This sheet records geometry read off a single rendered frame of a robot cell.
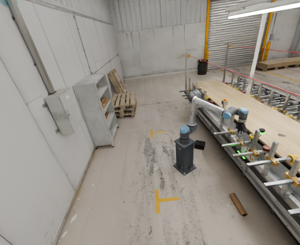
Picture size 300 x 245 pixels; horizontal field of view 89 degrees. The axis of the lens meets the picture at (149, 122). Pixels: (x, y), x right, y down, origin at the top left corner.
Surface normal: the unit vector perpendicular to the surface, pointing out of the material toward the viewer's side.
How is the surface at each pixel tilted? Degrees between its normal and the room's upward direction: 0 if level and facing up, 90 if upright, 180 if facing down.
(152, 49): 90
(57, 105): 90
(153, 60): 90
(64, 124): 90
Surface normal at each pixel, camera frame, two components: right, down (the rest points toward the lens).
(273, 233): -0.11, -0.86
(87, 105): 0.04, 0.50
